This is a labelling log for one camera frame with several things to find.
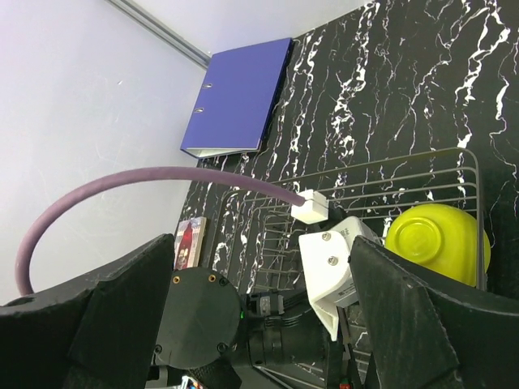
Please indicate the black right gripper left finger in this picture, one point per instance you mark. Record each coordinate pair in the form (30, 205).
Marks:
(98, 330)

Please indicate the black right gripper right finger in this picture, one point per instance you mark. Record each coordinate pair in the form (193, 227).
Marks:
(429, 331)

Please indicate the yellow-green bowl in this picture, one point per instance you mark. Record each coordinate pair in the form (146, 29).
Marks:
(439, 237)

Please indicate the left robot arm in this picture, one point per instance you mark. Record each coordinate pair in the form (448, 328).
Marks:
(208, 331)

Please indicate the red picture book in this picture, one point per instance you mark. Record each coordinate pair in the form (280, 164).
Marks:
(188, 242)

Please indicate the wire dish rack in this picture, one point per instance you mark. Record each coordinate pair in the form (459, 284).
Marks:
(255, 244)

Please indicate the blue ring binder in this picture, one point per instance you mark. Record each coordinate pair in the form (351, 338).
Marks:
(235, 100)

